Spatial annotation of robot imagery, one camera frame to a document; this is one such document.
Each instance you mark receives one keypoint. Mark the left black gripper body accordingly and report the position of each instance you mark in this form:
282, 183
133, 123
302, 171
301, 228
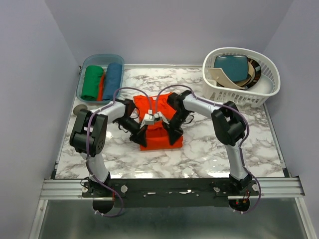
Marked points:
139, 132

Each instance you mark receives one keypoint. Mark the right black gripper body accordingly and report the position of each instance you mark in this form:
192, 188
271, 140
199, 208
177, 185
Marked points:
174, 126

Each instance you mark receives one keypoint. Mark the orange t shirt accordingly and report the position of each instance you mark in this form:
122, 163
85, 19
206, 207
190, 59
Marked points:
156, 136
100, 87

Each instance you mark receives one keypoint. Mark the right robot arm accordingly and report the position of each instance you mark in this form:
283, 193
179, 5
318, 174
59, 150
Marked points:
229, 128

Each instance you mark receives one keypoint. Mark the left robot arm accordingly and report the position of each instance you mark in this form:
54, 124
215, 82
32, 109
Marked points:
88, 136

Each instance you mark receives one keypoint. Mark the tape roll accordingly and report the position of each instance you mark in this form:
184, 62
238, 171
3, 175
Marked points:
78, 108

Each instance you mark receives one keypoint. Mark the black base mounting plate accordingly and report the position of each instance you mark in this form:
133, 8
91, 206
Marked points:
183, 192

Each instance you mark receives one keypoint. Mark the rolled orange t shirt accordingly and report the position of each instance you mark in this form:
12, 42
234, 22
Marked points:
100, 87

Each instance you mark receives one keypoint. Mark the rolled blue t shirt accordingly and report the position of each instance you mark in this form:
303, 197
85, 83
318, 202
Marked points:
112, 80

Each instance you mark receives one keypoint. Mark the clear blue plastic bin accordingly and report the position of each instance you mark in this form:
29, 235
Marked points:
102, 60

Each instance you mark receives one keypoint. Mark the beige garment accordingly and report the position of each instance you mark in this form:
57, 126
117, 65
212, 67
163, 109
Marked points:
219, 78

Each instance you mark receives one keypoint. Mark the rolled green t shirt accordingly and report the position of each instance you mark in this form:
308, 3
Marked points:
91, 81

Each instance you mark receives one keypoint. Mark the white laundry basket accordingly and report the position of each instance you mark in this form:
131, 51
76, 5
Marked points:
268, 85

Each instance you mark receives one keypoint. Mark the teal folded garment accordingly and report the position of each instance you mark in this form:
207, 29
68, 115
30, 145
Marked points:
234, 66

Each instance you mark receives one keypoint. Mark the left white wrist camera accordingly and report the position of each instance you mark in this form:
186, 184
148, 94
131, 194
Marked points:
148, 119

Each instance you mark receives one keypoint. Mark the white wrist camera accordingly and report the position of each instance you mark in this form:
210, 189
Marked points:
148, 119
158, 117

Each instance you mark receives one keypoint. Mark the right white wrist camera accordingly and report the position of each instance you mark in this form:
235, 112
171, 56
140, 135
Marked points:
158, 117

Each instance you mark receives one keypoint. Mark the aluminium rail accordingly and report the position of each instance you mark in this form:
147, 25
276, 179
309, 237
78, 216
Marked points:
278, 187

